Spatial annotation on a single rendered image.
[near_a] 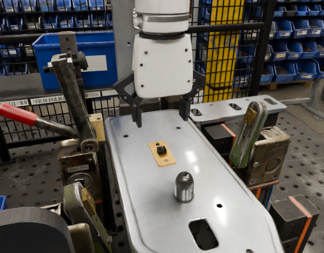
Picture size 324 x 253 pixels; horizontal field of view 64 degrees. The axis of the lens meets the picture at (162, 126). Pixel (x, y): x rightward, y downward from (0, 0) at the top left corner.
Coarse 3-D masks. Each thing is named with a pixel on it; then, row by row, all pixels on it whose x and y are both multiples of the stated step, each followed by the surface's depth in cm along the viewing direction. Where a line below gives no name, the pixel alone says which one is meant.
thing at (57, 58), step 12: (60, 60) 38; (72, 60) 40; (84, 60) 39; (48, 72) 39; (60, 72) 38; (72, 72) 42; (60, 84) 39; (72, 84) 40; (72, 96) 41; (72, 108) 42; (84, 108) 45; (84, 120) 43; (84, 132) 44
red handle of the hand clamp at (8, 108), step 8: (0, 104) 40; (8, 104) 40; (0, 112) 39; (8, 112) 40; (16, 112) 40; (24, 112) 41; (32, 112) 42; (16, 120) 41; (24, 120) 41; (32, 120) 41; (40, 120) 42; (48, 120) 43; (48, 128) 43; (56, 128) 43; (64, 128) 44; (72, 128) 46; (72, 136) 45
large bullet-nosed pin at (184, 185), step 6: (180, 174) 41; (186, 174) 41; (180, 180) 41; (186, 180) 40; (192, 180) 41; (180, 186) 41; (186, 186) 40; (192, 186) 41; (180, 192) 41; (186, 192) 41; (192, 192) 42; (180, 198) 42; (186, 198) 42; (192, 198) 43
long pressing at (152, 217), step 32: (128, 128) 63; (160, 128) 63; (192, 128) 63; (128, 160) 52; (192, 160) 52; (224, 160) 52; (128, 192) 44; (160, 192) 44; (224, 192) 44; (128, 224) 38; (160, 224) 38; (224, 224) 38; (256, 224) 38
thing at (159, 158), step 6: (150, 144) 56; (162, 144) 56; (156, 150) 54; (162, 150) 53; (168, 150) 54; (156, 156) 52; (162, 156) 52; (168, 156) 52; (156, 162) 51; (162, 162) 51; (168, 162) 51; (174, 162) 51
